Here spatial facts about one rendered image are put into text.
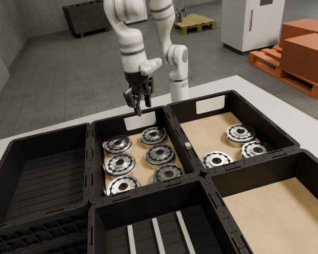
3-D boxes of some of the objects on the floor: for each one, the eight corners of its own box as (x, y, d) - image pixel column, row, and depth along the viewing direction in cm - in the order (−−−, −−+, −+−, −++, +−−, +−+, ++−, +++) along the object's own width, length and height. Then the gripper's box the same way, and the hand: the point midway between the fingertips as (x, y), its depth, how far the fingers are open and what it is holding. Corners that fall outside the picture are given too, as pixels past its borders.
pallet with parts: (164, 25, 635) (162, 10, 613) (194, 19, 653) (194, 4, 631) (183, 35, 531) (182, 16, 509) (218, 27, 549) (219, 9, 527)
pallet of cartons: (389, 81, 258) (412, 36, 230) (320, 102, 243) (334, 56, 215) (297, 50, 367) (305, 17, 339) (245, 63, 352) (249, 29, 324)
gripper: (139, 56, 77) (147, 99, 86) (109, 74, 67) (121, 120, 76) (158, 58, 73) (164, 102, 82) (129, 77, 63) (140, 125, 73)
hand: (143, 107), depth 78 cm, fingers open, 5 cm apart
